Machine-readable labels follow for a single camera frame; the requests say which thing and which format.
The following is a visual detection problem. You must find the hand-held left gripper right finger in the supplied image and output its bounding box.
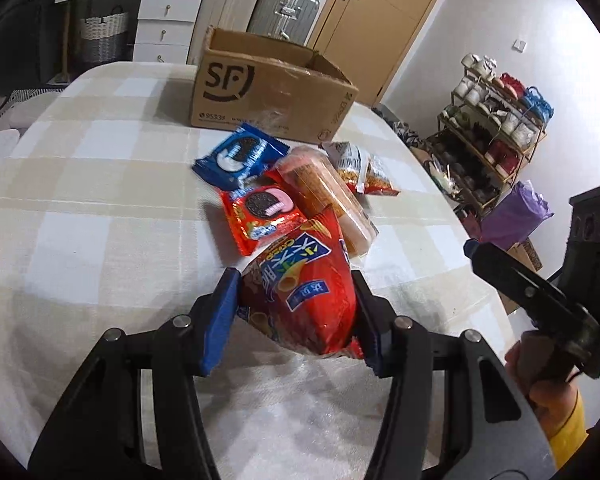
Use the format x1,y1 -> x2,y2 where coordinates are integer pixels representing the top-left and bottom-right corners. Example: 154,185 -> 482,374
350,269 -> 561,480

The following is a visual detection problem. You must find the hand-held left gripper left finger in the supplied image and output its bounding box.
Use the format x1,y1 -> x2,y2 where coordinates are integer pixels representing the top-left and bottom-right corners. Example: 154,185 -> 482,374
27,267 -> 243,480

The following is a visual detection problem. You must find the red snack bag blue label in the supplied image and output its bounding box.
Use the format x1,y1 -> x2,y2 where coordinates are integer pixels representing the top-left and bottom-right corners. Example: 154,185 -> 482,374
236,204 -> 366,361

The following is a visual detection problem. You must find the red cookie packet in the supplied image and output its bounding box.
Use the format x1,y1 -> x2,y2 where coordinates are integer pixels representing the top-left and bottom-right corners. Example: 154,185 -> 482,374
220,185 -> 308,257

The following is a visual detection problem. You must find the white and red peanut bag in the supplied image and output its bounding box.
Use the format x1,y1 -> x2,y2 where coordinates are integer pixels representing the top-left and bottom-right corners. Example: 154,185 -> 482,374
321,141 -> 401,197

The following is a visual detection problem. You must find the clear cracker pack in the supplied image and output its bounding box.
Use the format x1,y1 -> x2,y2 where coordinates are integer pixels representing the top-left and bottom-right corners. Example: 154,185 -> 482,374
275,145 -> 380,256

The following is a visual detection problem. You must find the blue cookie packet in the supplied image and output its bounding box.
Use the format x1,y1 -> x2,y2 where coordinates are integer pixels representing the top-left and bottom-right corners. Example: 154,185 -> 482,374
194,122 -> 291,191

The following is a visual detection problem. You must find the brown cardboard box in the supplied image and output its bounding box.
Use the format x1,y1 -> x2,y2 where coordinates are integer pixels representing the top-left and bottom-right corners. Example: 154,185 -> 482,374
190,26 -> 360,145

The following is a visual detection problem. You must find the person's right forearm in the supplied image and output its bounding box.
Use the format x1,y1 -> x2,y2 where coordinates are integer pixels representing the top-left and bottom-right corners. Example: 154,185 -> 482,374
544,390 -> 589,471

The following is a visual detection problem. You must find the person's right hand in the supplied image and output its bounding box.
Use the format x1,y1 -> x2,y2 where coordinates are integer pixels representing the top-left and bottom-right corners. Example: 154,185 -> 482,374
505,330 -> 581,411

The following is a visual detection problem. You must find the purple bag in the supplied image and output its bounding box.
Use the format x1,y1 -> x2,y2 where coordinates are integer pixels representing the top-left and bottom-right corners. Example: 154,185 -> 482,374
480,180 -> 555,251

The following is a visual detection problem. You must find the pile of loose shoes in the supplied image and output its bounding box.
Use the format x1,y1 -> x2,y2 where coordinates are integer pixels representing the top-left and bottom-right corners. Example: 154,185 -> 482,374
375,105 -> 431,156

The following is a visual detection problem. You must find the wooden door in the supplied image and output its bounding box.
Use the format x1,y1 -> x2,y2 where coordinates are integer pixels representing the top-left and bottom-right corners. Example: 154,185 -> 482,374
307,0 -> 458,106

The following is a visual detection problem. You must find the black and white patterned rug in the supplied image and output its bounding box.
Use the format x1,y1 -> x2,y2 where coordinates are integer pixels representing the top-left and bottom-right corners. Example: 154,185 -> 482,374
0,87 -> 68,133

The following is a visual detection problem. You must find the silver suitcase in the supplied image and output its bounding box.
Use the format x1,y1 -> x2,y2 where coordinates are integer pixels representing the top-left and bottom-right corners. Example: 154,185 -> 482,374
247,0 -> 321,46

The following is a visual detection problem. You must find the beige suitcase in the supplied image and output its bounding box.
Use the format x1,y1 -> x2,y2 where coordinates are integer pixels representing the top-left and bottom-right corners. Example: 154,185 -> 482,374
189,0 -> 265,66

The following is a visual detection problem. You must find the woven laundry basket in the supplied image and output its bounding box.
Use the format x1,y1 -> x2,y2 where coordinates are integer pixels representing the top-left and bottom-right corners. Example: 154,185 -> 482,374
75,5 -> 131,63

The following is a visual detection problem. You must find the white desk with drawers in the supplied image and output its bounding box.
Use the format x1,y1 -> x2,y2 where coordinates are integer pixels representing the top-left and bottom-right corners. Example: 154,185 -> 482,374
55,0 -> 206,63

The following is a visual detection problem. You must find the grey refrigerator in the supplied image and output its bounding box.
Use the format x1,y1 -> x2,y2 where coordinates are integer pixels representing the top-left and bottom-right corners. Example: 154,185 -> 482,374
0,0 -> 68,86

